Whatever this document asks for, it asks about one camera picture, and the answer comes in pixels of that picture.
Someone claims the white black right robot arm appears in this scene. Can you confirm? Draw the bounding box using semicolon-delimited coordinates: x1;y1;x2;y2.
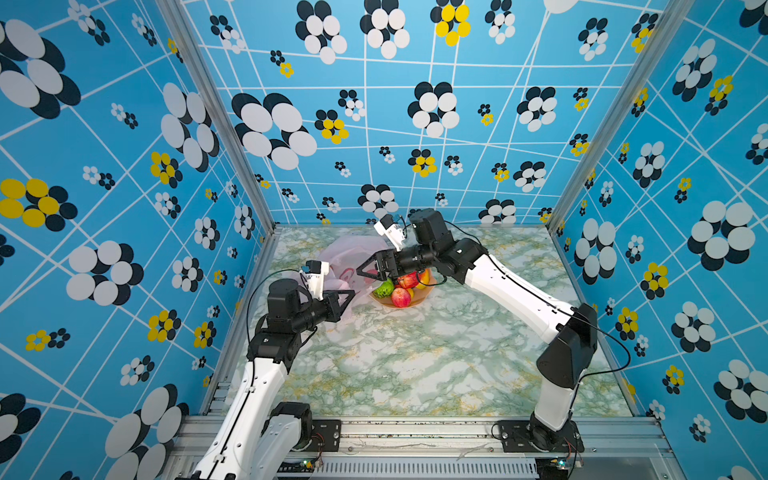
356;209;604;451

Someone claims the pink printed plastic bag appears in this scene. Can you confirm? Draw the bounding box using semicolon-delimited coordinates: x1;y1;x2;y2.
299;235;389;311

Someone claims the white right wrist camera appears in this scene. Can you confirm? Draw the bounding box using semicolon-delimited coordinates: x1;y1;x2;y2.
374;214;406;251

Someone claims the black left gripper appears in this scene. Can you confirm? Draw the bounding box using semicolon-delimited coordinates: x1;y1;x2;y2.
291;289;354;335

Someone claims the green custard apple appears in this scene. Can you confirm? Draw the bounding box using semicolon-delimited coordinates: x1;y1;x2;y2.
372;279;395;299

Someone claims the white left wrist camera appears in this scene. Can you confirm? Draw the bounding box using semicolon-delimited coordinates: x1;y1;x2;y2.
300;260;330;300

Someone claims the aluminium frame post right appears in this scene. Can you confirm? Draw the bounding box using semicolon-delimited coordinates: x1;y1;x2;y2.
547;0;695;235

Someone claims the aluminium frame post left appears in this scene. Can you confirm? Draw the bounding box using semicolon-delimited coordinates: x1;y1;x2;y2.
157;0;275;239

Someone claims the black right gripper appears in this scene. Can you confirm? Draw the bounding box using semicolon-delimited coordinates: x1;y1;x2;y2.
360;246;443;284

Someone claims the large red apple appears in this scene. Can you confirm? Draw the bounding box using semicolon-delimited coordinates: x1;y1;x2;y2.
397;272;419;289

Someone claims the aluminium frame post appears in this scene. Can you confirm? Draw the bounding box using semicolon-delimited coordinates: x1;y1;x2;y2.
547;0;695;235
157;0;275;239

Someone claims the orange yellow mango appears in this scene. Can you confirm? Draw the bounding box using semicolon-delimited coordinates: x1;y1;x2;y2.
416;269;432;289

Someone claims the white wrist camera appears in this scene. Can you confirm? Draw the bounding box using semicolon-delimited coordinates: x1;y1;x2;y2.
374;214;406;251
300;260;330;300

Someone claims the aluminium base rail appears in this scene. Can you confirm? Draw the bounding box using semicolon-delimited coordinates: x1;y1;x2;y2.
161;415;685;480

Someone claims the small red apple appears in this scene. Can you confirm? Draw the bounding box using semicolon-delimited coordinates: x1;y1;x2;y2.
390;287;413;308

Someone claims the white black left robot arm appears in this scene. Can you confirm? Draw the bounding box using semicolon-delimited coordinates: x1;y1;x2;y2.
190;278;356;479

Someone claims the pink scalloped fruit bowl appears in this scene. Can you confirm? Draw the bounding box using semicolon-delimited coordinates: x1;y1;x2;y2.
370;269;434;309

